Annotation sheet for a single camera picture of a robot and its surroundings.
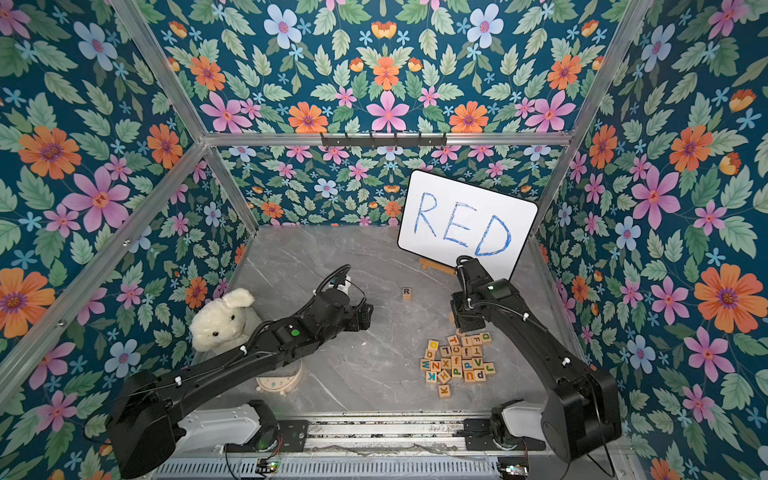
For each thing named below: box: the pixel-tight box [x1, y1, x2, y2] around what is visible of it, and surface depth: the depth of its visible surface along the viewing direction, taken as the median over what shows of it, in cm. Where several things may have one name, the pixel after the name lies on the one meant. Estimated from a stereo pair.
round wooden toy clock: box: [256, 358, 303, 395], surface depth 81 cm
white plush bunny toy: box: [189, 288, 263, 358], surface depth 75 cm
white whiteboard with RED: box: [397, 169, 538, 280], surface depth 95 cm
